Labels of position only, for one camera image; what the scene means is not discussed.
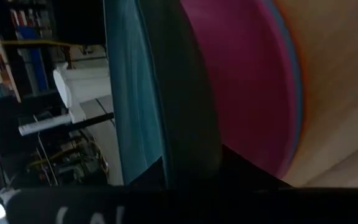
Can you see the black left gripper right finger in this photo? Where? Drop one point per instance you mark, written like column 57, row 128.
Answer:
column 259, row 202

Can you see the blue plate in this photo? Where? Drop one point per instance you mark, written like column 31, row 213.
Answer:
column 296, row 74

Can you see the white tower fan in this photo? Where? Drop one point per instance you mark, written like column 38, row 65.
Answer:
column 67, row 90

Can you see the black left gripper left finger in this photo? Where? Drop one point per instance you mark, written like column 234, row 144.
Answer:
column 89, row 205

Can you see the magenta plate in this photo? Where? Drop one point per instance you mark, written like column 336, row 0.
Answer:
column 244, row 77

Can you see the storage rack with boxes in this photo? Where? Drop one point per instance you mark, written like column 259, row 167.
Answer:
column 17, row 46

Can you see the dark teal plate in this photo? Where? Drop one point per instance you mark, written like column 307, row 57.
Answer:
column 135, row 93

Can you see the black upright frame post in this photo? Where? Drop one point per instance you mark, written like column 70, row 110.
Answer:
column 92, row 121

